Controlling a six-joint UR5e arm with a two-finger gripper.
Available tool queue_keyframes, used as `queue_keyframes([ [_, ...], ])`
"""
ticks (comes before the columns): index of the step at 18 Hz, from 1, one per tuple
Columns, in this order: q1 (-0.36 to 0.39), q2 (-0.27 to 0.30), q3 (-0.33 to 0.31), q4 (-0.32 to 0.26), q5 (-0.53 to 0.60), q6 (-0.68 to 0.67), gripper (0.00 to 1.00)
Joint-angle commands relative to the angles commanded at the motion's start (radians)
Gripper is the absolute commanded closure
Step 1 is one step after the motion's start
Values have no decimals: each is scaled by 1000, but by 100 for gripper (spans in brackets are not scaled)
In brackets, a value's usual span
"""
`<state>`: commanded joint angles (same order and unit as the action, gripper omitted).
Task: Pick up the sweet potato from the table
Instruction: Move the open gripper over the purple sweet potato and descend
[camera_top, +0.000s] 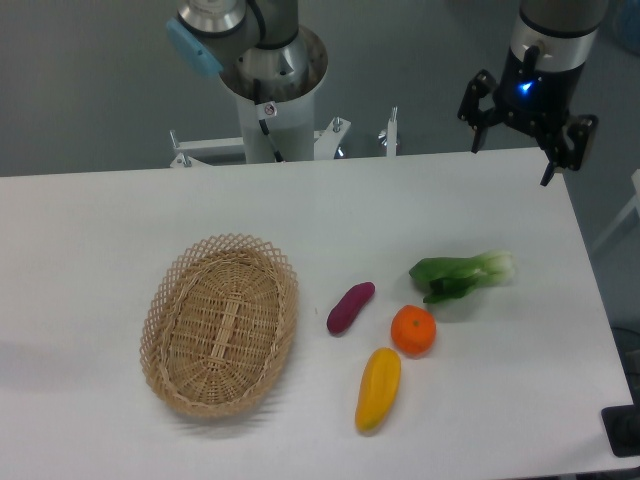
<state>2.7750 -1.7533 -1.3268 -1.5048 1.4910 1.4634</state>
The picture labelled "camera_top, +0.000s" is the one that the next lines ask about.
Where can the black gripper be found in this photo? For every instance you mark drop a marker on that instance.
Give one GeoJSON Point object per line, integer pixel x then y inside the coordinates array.
{"type": "Point", "coordinates": [534, 103]}

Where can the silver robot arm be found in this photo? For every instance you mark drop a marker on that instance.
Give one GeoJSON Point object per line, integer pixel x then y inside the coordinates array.
{"type": "Point", "coordinates": [550, 36]}

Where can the purple sweet potato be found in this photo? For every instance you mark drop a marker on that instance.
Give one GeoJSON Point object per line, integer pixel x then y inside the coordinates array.
{"type": "Point", "coordinates": [344, 313]}

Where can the white furniture piece right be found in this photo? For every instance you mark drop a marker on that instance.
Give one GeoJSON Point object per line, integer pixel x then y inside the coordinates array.
{"type": "Point", "coordinates": [622, 223]}

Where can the green bok choy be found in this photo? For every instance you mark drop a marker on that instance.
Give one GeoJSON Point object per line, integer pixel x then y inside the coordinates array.
{"type": "Point", "coordinates": [451, 278]}

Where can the orange tangerine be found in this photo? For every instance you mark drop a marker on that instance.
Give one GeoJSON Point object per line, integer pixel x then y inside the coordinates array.
{"type": "Point", "coordinates": [413, 330]}

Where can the yellow squash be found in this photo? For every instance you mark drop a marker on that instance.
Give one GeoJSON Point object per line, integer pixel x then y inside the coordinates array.
{"type": "Point", "coordinates": [378, 389]}

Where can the black device at table edge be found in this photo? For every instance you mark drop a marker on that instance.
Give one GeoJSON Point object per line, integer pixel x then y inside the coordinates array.
{"type": "Point", "coordinates": [622, 428]}

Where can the oval wicker basket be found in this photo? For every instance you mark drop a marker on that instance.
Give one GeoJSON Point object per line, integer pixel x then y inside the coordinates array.
{"type": "Point", "coordinates": [220, 326]}

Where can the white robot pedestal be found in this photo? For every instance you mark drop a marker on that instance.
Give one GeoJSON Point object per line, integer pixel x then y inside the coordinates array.
{"type": "Point", "coordinates": [278, 86]}

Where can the white metal base frame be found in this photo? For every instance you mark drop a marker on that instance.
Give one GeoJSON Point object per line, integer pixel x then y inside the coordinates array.
{"type": "Point", "coordinates": [297, 144]}

